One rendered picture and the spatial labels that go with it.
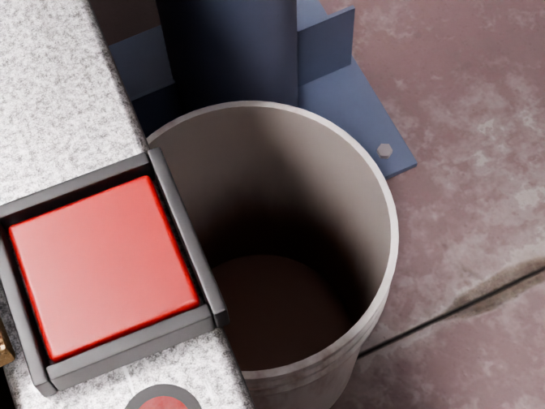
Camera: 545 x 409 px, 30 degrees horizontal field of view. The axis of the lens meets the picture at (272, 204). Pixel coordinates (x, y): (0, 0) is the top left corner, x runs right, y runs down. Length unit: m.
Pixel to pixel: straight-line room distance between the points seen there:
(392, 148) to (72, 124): 1.04
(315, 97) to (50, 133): 1.07
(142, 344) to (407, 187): 1.08
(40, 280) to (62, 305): 0.01
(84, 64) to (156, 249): 0.10
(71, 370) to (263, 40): 0.86
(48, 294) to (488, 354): 1.02
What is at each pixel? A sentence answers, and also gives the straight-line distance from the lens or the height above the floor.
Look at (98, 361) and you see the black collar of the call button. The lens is 0.38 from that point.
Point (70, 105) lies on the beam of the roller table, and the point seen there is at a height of 0.92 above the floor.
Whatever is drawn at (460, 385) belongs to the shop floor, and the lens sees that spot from 1.35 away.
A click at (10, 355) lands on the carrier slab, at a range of 0.40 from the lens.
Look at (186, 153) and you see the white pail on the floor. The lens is 1.12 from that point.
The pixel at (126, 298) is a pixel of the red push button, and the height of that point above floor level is 0.93.
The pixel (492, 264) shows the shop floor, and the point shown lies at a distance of 1.41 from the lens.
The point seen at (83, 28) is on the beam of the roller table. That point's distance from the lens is 0.47.
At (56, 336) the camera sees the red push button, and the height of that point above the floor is 0.93.
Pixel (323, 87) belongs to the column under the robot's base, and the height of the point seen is 0.01.
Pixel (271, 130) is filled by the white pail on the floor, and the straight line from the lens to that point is 1.11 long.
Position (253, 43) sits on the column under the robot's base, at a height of 0.30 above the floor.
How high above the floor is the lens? 1.29
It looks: 65 degrees down
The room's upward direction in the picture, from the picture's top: 4 degrees counter-clockwise
